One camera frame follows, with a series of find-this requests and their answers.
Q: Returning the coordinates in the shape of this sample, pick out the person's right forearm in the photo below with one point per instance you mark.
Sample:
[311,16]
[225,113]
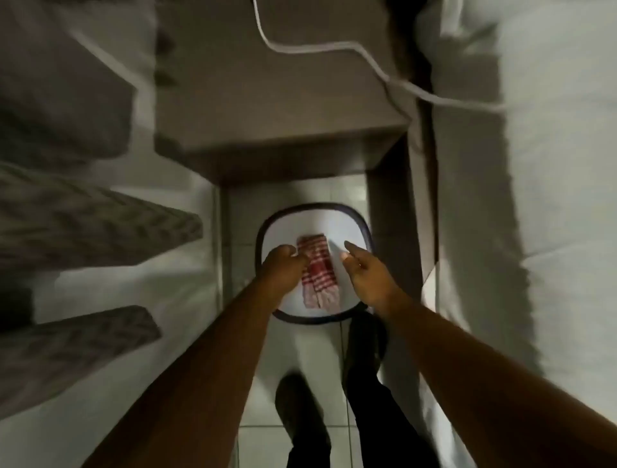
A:
[482,390]

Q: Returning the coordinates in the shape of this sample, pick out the person's left fingers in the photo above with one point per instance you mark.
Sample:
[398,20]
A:
[295,258]

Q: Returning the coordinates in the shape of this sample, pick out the brown bedside table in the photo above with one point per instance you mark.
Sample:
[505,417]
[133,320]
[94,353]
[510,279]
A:
[274,87]

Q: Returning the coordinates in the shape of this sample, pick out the bed with white sheet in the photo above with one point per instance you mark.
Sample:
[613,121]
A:
[544,193]

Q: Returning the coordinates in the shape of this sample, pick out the person's leg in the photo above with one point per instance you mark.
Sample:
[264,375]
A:
[303,419]
[381,410]

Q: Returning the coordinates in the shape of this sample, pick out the person's right leg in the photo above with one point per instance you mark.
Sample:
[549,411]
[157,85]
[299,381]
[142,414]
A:
[381,410]

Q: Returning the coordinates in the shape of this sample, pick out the person's left hand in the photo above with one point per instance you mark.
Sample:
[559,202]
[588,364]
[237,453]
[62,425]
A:
[282,272]

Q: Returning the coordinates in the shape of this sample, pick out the white basket with dark rim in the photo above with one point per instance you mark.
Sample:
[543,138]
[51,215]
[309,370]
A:
[294,226]

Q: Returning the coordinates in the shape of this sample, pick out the person's right hand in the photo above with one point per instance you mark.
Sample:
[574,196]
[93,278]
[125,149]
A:
[369,279]

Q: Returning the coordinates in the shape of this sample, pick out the red checkered cloth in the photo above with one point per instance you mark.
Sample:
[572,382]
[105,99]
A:
[319,275]

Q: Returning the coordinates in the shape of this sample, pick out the person's right thumb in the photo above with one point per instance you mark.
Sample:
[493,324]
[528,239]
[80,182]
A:
[348,262]

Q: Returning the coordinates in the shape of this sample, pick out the plain grey pillow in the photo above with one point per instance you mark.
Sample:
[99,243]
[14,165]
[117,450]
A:
[58,91]

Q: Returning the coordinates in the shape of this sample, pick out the patterned grey pillow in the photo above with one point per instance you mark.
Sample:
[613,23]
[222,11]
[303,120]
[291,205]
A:
[67,352]
[86,226]

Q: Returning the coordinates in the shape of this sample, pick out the person's left leg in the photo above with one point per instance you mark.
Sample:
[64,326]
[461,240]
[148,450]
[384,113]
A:
[303,419]

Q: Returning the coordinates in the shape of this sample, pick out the bed with grey pillows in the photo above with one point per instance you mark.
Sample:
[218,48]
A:
[159,289]

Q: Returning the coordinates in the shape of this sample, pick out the person's left forearm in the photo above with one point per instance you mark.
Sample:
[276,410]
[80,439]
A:
[212,376]

